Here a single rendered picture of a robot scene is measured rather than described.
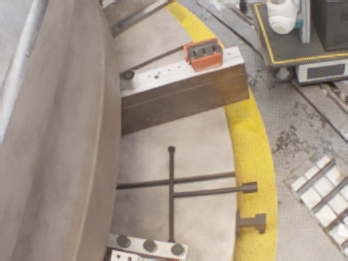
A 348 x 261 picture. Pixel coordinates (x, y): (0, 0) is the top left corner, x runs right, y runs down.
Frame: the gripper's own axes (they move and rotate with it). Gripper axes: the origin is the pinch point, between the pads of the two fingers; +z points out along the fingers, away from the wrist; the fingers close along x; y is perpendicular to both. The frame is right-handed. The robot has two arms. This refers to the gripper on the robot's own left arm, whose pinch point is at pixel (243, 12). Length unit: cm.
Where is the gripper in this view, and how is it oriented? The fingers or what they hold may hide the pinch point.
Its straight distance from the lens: 266.6
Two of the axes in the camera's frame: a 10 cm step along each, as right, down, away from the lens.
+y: -9.7, 1.6, 1.5
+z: 2.2, 5.0, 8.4
